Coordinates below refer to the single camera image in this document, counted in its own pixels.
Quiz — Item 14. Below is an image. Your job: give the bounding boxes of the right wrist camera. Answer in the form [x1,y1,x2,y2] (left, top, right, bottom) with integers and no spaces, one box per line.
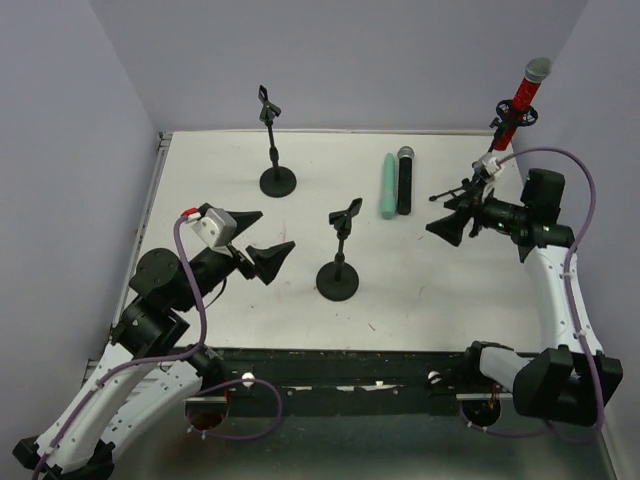
[471,152,502,201]

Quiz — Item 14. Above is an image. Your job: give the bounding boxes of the teal microphone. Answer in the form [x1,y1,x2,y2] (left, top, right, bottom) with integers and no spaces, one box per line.
[380,153,396,220]

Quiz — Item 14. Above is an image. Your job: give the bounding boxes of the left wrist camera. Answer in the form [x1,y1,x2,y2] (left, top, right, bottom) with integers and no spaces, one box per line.
[191,203,237,249]

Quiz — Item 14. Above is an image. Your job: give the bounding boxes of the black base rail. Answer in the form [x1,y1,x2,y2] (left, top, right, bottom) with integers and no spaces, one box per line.
[185,348,510,418]

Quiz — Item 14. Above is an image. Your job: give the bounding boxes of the purple cable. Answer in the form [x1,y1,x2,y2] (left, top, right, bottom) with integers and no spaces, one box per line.
[32,207,284,480]
[458,147,606,446]

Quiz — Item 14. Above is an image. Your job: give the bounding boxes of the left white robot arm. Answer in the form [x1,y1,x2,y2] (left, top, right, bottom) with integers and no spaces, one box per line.
[13,204,295,479]

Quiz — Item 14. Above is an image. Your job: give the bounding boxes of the black microphone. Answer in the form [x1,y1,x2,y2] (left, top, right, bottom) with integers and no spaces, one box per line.
[397,146,415,215]

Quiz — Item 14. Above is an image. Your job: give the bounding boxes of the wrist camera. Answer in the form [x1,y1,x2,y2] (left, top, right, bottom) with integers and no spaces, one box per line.
[471,152,502,201]
[191,203,237,249]

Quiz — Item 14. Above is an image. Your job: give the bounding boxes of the red rhinestone microphone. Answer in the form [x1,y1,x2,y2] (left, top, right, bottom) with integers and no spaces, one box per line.
[494,57,552,151]

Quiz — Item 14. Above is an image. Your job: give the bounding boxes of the black round-base stand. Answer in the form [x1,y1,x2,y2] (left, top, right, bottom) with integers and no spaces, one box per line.
[316,198,363,302]
[258,85,297,198]

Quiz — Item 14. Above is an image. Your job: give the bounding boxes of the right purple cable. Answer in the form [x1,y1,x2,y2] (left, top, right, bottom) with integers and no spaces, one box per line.
[458,147,606,446]

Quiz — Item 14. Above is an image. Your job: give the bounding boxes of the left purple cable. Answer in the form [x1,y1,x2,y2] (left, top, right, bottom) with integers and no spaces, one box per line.
[32,207,284,480]

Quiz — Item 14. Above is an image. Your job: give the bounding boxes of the black tripod shock-mount stand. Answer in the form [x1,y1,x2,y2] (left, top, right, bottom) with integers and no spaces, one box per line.
[428,97,540,204]

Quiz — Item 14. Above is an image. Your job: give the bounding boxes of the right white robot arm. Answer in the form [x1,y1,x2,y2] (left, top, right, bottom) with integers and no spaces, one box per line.
[426,169,623,427]

